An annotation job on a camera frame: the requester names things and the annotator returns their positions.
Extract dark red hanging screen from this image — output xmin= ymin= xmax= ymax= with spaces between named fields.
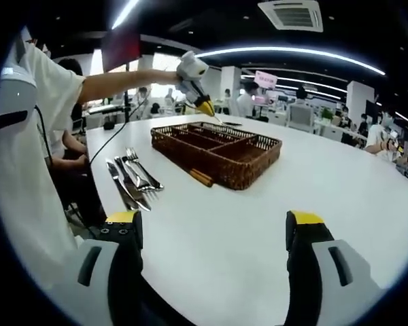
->
xmin=101 ymin=29 xmax=142 ymax=72

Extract black cable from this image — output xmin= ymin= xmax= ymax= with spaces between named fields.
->
xmin=88 ymin=93 xmax=154 ymax=166

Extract white office chair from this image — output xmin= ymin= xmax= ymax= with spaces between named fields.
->
xmin=285 ymin=101 xmax=317 ymax=134

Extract grey chest-worn device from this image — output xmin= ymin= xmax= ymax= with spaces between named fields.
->
xmin=0 ymin=66 xmax=38 ymax=137

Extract pink sign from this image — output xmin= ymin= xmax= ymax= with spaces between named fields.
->
xmin=254 ymin=70 xmax=278 ymax=90

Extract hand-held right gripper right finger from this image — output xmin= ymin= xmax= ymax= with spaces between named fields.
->
xmin=284 ymin=209 xmax=384 ymax=326

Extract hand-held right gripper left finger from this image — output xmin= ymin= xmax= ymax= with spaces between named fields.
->
xmin=48 ymin=210 xmax=144 ymax=326

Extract silver metal fork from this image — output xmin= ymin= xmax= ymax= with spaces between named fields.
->
xmin=125 ymin=147 xmax=165 ymax=191
xmin=121 ymin=155 xmax=159 ymax=202

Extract brown wooden chopstick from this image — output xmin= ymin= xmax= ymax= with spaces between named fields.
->
xmin=188 ymin=170 xmax=211 ymax=188
xmin=189 ymin=168 xmax=214 ymax=184

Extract brown wicker storage tray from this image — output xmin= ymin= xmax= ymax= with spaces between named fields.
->
xmin=150 ymin=121 xmax=283 ymax=191

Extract ceiling air conditioner vent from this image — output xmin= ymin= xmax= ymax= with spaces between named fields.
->
xmin=257 ymin=0 xmax=324 ymax=33

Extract ceiling light strip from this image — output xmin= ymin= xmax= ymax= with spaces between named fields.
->
xmin=112 ymin=0 xmax=140 ymax=30
xmin=193 ymin=46 xmax=387 ymax=76

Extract black screen stand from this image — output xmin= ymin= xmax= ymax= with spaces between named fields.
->
xmin=88 ymin=88 xmax=132 ymax=124

